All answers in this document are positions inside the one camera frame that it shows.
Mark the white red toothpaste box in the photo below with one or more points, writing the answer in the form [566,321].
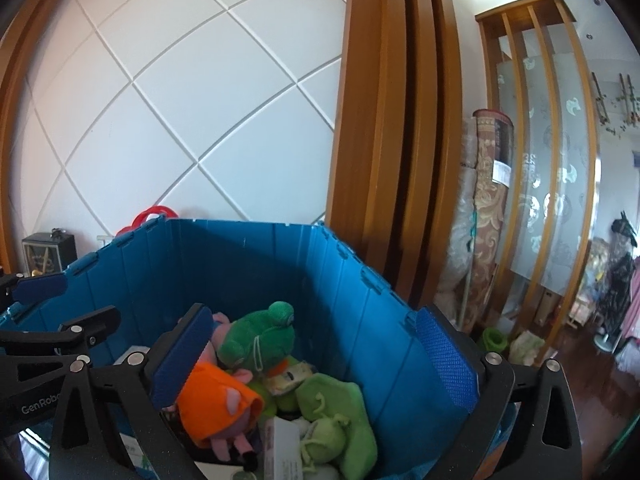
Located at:
[285,445]

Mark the blue plastic crate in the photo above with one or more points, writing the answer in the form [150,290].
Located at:
[300,270]

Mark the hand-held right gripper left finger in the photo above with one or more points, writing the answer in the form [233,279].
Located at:
[185,355]

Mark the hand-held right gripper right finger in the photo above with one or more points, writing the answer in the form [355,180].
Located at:
[447,360]

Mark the green item on floor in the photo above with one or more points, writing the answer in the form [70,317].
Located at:
[494,340]

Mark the white plastic bag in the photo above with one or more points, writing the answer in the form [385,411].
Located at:
[527,346]

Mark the red toy suitcase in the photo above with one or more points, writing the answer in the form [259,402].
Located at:
[141,218]

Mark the black gift bag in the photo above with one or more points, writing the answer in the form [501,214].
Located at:
[65,250]

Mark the pink pig plush orange dress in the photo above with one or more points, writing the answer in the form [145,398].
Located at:
[215,400]

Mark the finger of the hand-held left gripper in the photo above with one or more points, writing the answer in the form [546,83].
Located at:
[95,322]
[40,282]

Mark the light green plush toy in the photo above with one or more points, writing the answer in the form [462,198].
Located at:
[335,400]

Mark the clothes rack with garments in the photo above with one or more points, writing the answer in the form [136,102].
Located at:
[620,280]

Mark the wooden wall pillar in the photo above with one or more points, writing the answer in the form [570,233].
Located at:
[35,5]
[390,135]

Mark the yellow duck plush frog hood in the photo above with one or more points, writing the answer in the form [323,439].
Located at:
[250,340]

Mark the patterned rolled carpet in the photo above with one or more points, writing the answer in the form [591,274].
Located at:
[490,210]

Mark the wooden glass partition screen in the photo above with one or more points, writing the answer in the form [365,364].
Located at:
[545,160]

